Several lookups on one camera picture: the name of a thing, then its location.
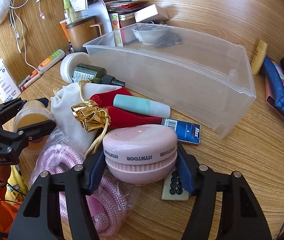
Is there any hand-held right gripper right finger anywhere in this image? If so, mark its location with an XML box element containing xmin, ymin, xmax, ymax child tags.
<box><xmin>176</xmin><ymin>144</ymin><xmax>273</xmax><ymax>240</ymax></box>

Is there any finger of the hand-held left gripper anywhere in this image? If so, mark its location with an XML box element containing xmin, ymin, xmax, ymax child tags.
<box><xmin>0</xmin><ymin>97</ymin><xmax>49</xmax><ymax>128</ymax></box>
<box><xmin>0</xmin><ymin>119</ymin><xmax>57</xmax><ymax>153</ymax></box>

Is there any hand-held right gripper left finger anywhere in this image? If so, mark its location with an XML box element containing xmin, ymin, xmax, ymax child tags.
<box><xmin>8</xmin><ymin>147</ymin><xmax>107</xmax><ymax>240</ymax></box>

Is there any yellow round jar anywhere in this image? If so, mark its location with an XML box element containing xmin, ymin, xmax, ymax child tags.
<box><xmin>13</xmin><ymin>100</ymin><xmax>54</xmax><ymax>150</ymax></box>

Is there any blue staple box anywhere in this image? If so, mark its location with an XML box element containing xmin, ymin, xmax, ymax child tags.
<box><xmin>162</xmin><ymin>118</ymin><xmax>202</xmax><ymax>145</ymax></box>

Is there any white round jar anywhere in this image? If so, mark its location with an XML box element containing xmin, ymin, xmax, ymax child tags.
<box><xmin>60</xmin><ymin>52</ymin><xmax>90</xmax><ymax>83</ymax></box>

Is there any pink round desktop vacuum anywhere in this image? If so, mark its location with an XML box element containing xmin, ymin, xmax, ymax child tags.
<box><xmin>102</xmin><ymin>124</ymin><xmax>178</xmax><ymax>187</ymax></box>

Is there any dark green bottle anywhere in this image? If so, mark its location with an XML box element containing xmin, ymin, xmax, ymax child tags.
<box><xmin>72</xmin><ymin>64</ymin><xmax>126</xmax><ymax>88</ymax></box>

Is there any mint green tube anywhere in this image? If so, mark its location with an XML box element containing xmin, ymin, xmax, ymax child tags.
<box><xmin>113</xmin><ymin>94</ymin><xmax>170</xmax><ymax>117</ymax></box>

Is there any clear plastic bin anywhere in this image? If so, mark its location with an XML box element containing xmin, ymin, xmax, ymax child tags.
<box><xmin>83</xmin><ymin>23</ymin><xmax>257</xmax><ymax>140</ymax></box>

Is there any person's left hand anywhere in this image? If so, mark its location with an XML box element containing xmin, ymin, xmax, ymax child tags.
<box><xmin>0</xmin><ymin>166</ymin><xmax>11</xmax><ymax>187</ymax></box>

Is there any clear plastic bag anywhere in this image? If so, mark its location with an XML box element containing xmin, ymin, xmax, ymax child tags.
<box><xmin>31</xmin><ymin>126</ymin><xmax>142</xmax><ymax>238</ymax></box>

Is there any orange marker pen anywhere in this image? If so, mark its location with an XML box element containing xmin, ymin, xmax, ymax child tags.
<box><xmin>18</xmin><ymin>70</ymin><xmax>44</xmax><ymax>92</ymax></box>

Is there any yellow printed cloth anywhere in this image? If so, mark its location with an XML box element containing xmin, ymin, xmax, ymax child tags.
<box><xmin>6</xmin><ymin>166</ymin><xmax>29</xmax><ymax>203</ymax></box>

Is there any white green orange tube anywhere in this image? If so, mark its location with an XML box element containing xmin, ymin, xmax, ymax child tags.
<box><xmin>37</xmin><ymin>49</ymin><xmax>66</xmax><ymax>72</ymax></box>

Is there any white printed box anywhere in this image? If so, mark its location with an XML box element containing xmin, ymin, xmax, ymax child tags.
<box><xmin>0</xmin><ymin>58</ymin><xmax>22</xmax><ymax>100</ymax></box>

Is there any gold ribbon bow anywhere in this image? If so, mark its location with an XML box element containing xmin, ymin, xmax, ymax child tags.
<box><xmin>71</xmin><ymin>100</ymin><xmax>112</xmax><ymax>133</ymax></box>

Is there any red velvet pouch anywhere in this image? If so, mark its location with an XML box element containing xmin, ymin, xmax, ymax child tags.
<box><xmin>89</xmin><ymin>88</ymin><xmax>166</xmax><ymax>130</ymax></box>

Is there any brown mug with lid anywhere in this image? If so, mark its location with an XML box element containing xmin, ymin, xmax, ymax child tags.
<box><xmin>65</xmin><ymin>16</ymin><xmax>102</xmax><ymax>53</ymax></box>

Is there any green spray bottle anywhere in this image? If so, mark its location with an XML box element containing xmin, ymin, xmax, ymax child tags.
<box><xmin>62</xmin><ymin>0</ymin><xmax>76</xmax><ymax>23</ymax></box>

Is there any box with coloured dots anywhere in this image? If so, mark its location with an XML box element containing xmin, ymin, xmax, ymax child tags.
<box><xmin>109</xmin><ymin>12</ymin><xmax>122</xmax><ymax>47</ymax></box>

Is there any pink flat case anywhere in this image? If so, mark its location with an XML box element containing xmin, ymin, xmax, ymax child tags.
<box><xmin>265</xmin><ymin>76</ymin><xmax>277</xmax><ymax>105</ymax></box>

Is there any blue patchwork pouch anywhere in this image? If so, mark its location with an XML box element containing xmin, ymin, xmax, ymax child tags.
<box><xmin>262</xmin><ymin>57</ymin><xmax>284</xmax><ymax>129</ymax></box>

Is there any white bowl of beads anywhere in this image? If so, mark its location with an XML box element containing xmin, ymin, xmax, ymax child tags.
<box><xmin>131</xmin><ymin>21</ymin><xmax>170</xmax><ymax>46</ymax></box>

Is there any stack of books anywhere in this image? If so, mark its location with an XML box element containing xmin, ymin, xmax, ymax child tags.
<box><xmin>102</xmin><ymin>0</ymin><xmax>152</xmax><ymax>22</ymax></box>

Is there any yellow tube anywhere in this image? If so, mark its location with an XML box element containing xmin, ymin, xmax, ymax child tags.
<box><xmin>250</xmin><ymin>39</ymin><xmax>268</xmax><ymax>76</ymax></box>

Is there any pale cardboard box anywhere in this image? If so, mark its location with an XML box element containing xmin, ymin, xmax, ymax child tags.
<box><xmin>134</xmin><ymin>4</ymin><xmax>169</xmax><ymax>23</ymax></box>

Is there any white drawstring pouch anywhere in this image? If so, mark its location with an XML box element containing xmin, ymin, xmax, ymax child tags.
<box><xmin>50</xmin><ymin>81</ymin><xmax>122</xmax><ymax>155</ymax></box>

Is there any pink braided rope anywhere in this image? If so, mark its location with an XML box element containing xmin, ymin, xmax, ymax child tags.
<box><xmin>36</xmin><ymin>142</ymin><xmax>132</xmax><ymax>235</ymax></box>

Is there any white charging cable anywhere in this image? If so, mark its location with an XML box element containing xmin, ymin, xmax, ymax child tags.
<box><xmin>7</xmin><ymin>0</ymin><xmax>45</xmax><ymax>73</ymax></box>

